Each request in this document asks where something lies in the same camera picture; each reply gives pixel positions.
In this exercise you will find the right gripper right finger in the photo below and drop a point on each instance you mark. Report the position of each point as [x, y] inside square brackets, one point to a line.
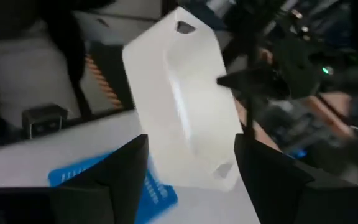
[291, 199]

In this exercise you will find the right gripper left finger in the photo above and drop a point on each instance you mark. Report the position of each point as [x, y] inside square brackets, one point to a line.
[104, 199]

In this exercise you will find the blue slotted plastic basket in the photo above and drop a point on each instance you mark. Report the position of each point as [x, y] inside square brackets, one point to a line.
[160, 196]

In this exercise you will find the white plastic basket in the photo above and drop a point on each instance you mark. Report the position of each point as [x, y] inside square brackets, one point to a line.
[185, 102]

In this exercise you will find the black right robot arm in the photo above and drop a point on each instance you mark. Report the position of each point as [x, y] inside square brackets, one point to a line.
[297, 68]

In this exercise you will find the black hazard-striped floor mat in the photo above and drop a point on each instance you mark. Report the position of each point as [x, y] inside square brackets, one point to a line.
[113, 68]

